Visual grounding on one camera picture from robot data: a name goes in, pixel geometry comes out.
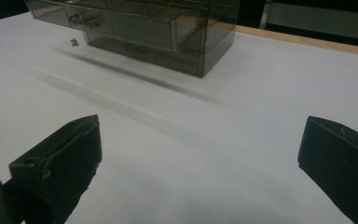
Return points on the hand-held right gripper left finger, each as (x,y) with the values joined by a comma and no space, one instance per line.
(65,165)

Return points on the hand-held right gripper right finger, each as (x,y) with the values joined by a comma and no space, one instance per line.
(338,165)

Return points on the small golden earring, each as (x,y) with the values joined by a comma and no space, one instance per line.
(74,42)

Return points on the grey background panel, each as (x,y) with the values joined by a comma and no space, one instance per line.
(317,18)

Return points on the open smoky transparent drawer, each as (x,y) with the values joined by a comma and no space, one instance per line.
(127,21)

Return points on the smoky transparent drawer cabinet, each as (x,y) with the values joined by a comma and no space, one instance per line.
(211,43)

